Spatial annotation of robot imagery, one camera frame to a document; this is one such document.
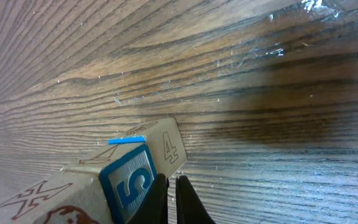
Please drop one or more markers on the blue edged wooden block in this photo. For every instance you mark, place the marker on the blue edged wooden block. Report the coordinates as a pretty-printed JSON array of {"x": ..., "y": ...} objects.
[{"x": 125, "y": 169}]

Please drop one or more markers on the blue D wooden block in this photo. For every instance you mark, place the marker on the blue D wooden block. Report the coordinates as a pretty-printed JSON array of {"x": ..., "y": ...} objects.
[{"x": 165, "y": 144}]

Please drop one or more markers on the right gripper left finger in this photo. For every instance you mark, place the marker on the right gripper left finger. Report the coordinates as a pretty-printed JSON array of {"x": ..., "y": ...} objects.
[{"x": 154, "y": 207}]

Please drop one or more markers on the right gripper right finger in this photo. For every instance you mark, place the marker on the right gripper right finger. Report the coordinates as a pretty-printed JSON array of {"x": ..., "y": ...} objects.
[{"x": 190, "y": 209}]

